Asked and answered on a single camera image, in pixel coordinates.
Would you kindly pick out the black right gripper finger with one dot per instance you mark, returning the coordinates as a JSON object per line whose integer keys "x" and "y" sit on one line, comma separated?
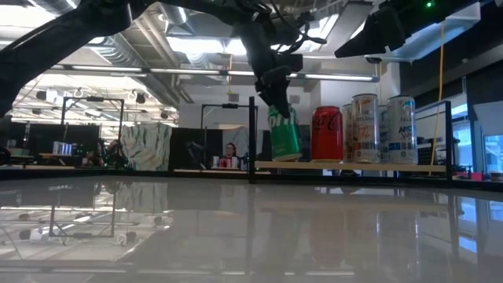
{"x": 353, "y": 45}

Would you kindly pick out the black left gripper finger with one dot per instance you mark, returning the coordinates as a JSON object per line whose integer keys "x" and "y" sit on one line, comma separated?
{"x": 265, "y": 88}
{"x": 283, "y": 92}

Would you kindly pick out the green Sprite can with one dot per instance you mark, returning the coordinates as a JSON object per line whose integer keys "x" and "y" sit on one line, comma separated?
{"x": 285, "y": 137}

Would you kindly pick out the red cola can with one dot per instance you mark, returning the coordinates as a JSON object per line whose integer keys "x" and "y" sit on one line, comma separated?
{"x": 327, "y": 137}

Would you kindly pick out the white yellow Celsius can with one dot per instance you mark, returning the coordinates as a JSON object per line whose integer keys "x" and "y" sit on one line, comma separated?
{"x": 347, "y": 133}

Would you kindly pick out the white pineapple Celsius can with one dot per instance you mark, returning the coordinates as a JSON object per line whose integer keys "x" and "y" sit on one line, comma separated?
{"x": 365, "y": 129}

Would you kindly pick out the white blue Arctic Celsius can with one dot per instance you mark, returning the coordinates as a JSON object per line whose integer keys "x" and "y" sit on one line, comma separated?
{"x": 384, "y": 133}
{"x": 401, "y": 133}

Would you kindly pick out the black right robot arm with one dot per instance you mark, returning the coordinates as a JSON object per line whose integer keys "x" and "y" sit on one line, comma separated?
{"x": 448, "y": 8}

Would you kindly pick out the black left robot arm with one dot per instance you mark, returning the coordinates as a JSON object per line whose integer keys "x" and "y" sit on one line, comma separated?
{"x": 47, "y": 43}

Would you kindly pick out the black cabinet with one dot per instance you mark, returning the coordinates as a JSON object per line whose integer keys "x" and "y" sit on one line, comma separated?
{"x": 305, "y": 141}

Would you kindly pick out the white ceiling hood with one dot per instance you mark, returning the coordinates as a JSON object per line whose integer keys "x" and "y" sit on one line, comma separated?
{"x": 452, "y": 31}

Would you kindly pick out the person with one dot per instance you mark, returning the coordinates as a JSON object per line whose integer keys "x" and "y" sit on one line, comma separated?
{"x": 231, "y": 151}
{"x": 114, "y": 149}

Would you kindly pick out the long ceiling tube light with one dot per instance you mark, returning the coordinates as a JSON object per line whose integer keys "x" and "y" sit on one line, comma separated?
{"x": 188, "y": 71}

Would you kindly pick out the smooth silver ceiling pipe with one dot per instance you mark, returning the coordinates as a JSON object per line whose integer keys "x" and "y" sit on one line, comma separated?
{"x": 175, "y": 15}

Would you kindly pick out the black partition panel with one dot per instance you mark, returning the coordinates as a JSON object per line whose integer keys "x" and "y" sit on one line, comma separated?
{"x": 181, "y": 145}

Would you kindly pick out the white green patterned cloth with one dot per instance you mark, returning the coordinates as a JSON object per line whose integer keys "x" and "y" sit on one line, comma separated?
{"x": 151, "y": 147}

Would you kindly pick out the glowing blue window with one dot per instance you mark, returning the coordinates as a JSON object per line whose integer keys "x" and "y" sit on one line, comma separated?
{"x": 494, "y": 153}

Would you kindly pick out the small red box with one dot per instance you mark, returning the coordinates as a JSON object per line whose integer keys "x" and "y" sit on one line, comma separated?
{"x": 477, "y": 176}

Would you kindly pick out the black screen panel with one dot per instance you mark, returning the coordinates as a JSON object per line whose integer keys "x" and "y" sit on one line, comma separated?
{"x": 84, "y": 135}

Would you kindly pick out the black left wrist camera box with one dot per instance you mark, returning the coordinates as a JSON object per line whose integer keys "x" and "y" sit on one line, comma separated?
{"x": 291, "y": 63}

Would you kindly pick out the gray wall vent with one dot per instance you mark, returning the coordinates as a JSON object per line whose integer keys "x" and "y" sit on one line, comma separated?
{"x": 233, "y": 98}

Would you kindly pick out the black metal frame stand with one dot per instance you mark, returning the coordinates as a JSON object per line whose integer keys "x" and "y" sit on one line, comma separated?
{"x": 230, "y": 105}

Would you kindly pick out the black frame wooden shelf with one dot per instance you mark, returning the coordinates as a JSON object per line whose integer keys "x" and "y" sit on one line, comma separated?
{"x": 353, "y": 166}

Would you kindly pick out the silver ribbed ceiling duct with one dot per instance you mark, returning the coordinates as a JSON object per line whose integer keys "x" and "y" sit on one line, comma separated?
{"x": 122, "y": 55}

